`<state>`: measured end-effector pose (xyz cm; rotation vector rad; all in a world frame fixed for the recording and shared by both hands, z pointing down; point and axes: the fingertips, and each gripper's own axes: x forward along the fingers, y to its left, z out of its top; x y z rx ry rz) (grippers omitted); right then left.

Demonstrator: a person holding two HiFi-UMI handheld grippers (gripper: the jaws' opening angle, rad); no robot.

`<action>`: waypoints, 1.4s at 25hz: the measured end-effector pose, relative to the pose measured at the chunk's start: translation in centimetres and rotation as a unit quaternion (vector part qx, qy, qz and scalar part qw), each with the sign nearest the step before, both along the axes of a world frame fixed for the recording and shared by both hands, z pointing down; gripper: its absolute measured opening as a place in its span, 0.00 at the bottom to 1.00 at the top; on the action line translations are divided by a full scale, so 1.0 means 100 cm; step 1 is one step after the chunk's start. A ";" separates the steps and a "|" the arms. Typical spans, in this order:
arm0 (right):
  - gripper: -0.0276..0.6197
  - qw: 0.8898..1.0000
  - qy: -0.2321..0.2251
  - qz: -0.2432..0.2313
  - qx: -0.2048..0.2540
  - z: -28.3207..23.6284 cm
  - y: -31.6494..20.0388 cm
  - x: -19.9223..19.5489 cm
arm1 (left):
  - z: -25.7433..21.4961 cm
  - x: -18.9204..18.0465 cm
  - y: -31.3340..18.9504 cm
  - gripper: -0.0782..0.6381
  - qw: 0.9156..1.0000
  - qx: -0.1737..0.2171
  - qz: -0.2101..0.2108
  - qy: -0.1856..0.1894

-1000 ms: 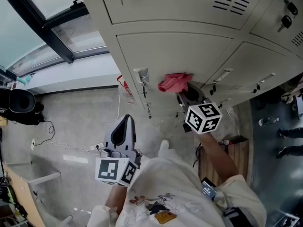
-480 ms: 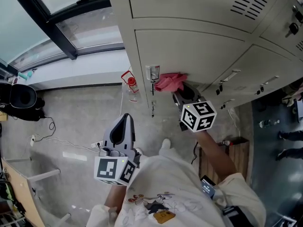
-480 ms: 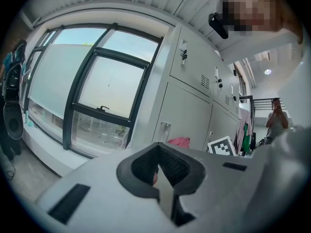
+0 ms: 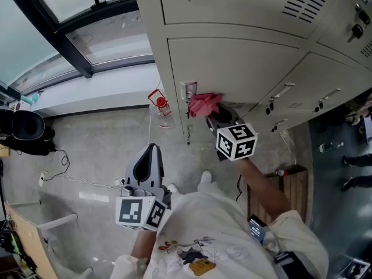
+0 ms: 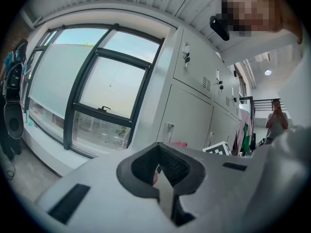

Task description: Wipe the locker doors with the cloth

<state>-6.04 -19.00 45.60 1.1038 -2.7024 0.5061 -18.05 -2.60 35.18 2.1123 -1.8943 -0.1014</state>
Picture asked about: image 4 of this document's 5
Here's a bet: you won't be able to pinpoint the dark window frame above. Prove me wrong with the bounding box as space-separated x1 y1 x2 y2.
0 0 155 98

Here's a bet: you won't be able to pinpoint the person's left forearm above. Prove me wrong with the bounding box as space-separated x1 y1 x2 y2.
130 228 158 263

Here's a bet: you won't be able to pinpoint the pink cloth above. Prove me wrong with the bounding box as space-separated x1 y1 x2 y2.
187 92 224 119

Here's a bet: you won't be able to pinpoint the pile of hanging clothes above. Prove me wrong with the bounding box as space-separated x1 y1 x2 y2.
344 88 372 126

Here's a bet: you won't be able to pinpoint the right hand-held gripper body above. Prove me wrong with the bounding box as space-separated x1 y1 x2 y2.
210 120 259 162

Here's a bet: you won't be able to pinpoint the person's white printed shirt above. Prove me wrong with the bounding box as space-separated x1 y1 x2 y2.
110 192 329 279

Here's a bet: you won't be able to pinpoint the black cable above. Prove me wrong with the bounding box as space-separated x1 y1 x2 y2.
42 149 70 183
235 173 244 202

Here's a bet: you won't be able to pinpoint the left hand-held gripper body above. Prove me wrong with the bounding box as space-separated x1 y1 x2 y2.
115 184 173 232

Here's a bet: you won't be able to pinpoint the person's right forearm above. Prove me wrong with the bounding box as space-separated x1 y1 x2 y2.
235 157 291 223

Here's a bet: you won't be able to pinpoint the person's white trousers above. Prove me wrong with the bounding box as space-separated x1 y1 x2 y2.
171 181 230 200

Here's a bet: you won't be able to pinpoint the white cable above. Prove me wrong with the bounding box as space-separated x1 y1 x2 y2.
146 80 162 145
45 174 121 192
279 131 297 165

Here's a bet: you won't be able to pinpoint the clear bottle with red handle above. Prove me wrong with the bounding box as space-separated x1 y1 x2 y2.
147 88 175 129

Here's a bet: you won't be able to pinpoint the white wire rack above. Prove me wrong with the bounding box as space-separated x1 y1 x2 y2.
338 257 372 279

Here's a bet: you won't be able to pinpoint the black green bag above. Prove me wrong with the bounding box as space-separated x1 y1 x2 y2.
0 219 37 279

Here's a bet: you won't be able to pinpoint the grey metal locker unit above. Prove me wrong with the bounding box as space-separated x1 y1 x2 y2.
131 0 372 146

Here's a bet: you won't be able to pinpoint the green plastic bottle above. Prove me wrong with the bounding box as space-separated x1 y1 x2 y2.
319 141 345 153

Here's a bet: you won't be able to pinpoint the black window handle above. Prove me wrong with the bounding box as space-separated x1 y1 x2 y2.
90 0 112 10

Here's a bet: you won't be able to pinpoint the black armband phone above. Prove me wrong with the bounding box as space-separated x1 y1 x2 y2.
247 213 268 244

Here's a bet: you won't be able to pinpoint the black shoulder strap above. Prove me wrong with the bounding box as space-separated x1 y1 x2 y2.
273 251 314 279

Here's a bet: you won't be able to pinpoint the wooden slat pallet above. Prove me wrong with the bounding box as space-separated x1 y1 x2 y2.
245 164 309 223

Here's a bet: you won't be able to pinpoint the grey metal locker door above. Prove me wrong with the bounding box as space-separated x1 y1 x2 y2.
167 37 301 113

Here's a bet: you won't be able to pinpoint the white floor tape strip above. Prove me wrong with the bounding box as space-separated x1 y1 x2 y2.
78 191 110 203

